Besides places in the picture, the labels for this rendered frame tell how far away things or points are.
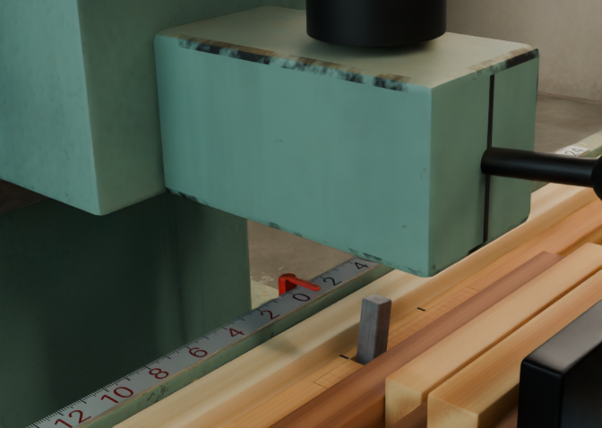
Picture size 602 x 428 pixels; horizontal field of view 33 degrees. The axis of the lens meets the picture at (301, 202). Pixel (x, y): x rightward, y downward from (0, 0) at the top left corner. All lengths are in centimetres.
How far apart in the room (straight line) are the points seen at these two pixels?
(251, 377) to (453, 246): 10
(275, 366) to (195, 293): 21
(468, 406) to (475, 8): 404
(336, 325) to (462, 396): 10
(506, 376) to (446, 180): 7
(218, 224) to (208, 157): 20
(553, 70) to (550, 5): 25
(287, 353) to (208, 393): 4
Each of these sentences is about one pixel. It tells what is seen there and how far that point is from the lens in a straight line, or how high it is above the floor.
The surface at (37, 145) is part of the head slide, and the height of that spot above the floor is 102.
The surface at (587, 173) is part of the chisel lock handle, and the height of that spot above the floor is 104.
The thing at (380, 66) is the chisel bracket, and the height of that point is 107.
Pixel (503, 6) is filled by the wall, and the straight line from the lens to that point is 429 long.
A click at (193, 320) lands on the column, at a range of 61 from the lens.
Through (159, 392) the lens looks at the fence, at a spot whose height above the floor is 95.
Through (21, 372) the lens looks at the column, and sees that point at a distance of 55.
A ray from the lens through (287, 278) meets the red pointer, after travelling 45.
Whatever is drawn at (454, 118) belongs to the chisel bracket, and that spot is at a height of 106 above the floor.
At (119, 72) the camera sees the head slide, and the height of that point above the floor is 106.
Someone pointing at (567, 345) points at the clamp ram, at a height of 100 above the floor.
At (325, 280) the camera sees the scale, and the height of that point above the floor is 96.
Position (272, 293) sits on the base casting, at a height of 80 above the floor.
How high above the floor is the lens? 116
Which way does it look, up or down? 22 degrees down
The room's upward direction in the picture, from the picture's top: 2 degrees counter-clockwise
